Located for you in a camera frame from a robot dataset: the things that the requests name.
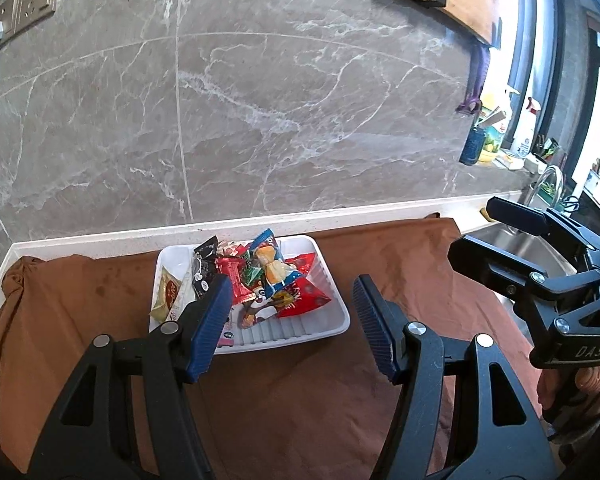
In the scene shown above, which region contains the dark red snack packet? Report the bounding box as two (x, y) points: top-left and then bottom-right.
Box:
(215, 257), (256, 304)

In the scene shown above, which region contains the pink snack packet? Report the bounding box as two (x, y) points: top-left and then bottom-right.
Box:
(216, 320), (235, 348)

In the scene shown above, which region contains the large red snack bag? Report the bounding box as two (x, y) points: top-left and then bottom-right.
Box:
(277, 252), (332, 318)

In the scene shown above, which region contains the brown tablecloth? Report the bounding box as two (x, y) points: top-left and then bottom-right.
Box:
(0, 218), (540, 479)

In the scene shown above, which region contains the red white fruit snack packet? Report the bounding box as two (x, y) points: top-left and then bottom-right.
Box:
(216, 240), (250, 259)

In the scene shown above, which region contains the blue yellow snack bag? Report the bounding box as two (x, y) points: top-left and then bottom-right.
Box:
(249, 229), (304, 298)

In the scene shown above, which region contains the chrome faucet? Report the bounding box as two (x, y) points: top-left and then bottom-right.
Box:
(526, 165), (565, 208)

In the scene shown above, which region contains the green white seaweed snack packet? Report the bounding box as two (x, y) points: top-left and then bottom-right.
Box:
(240, 254), (263, 289)

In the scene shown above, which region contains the blue can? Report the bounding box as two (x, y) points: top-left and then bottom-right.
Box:
(460, 127), (486, 166)

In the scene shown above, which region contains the black snack packet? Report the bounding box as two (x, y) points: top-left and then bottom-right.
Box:
(192, 236), (219, 299)

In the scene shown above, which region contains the gold snack packet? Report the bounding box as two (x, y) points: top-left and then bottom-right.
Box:
(149, 266), (181, 323)

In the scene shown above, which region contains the white plastic tray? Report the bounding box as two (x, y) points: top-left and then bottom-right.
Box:
(148, 234), (350, 354)

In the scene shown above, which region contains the person's right hand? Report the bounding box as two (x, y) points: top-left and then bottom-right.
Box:
(536, 366), (600, 417)

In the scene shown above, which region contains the gold wall socket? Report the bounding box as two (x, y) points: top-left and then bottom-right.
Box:
(0, 0), (57, 44)

